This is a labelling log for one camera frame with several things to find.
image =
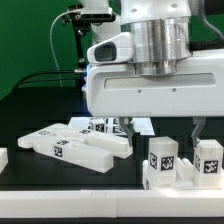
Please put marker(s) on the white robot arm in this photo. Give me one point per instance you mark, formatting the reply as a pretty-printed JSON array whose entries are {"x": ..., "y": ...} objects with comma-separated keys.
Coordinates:
[{"x": 160, "y": 31}]

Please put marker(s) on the white tagged cube left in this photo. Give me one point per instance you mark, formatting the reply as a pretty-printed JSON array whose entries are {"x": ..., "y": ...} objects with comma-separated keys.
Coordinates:
[{"x": 98, "y": 125}]

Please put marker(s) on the white chair seat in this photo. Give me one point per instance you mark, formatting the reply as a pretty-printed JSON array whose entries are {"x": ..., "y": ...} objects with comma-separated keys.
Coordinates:
[{"x": 182, "y": 175}]

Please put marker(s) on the white tagged cube right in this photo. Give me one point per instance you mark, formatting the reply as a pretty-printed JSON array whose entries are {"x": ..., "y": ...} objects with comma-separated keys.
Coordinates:
[{"x": 116, "y": 126}]

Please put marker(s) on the white chair back frame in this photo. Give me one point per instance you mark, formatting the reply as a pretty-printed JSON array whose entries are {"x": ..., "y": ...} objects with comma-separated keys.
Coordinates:
[{"x": 86, "y": 148}]

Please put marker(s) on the white left fence bar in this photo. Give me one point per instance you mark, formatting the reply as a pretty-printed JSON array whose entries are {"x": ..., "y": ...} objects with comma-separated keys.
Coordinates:
[{"x": 3, "y": 159}]

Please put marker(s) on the white fence bar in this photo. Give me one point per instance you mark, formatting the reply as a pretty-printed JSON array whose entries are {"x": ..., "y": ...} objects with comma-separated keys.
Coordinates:
[
  {"x": 112, "y": 203},
  {"x": 3, "y": 159}
]

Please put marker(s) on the white tagged cube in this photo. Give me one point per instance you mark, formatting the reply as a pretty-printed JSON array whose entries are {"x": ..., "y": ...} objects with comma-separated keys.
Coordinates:
[
  {"x": 98, "y": 125},
  {"x": 116, "y": 126}
]

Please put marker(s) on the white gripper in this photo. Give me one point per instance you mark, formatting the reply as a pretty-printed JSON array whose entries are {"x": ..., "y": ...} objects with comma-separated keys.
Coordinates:
[{"x": 193, "y": 88}]

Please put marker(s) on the white tagged flat plate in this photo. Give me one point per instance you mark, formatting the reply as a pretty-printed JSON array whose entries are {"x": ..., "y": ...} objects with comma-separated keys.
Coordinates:
[{"x": 140, "y": 125}]

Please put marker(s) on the white front fence bar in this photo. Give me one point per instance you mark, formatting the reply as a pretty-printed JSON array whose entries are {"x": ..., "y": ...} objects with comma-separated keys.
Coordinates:
[{"x": 112, "y": 203}]

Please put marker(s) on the black rear camera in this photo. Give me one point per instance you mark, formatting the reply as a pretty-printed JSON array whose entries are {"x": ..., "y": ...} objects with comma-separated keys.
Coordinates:
[{"x": 98, "y": 15}]

